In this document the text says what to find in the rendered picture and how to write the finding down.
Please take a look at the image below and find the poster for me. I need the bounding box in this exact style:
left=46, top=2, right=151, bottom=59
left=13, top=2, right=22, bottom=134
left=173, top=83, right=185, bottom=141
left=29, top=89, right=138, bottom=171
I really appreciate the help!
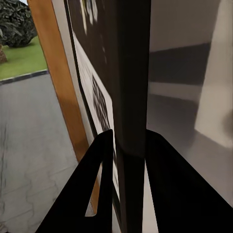
left=64, top=0, right=151, bottom=233

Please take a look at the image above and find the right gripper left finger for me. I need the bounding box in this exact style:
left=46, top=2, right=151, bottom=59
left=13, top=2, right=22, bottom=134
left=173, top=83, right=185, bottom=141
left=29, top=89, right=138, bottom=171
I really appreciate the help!
left=36, top=129, right=113, bottom=233

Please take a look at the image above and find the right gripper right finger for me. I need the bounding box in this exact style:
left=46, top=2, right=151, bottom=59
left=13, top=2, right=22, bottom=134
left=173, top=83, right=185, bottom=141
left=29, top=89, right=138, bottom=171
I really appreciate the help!
left=145, top=129, right=233, bottom=233

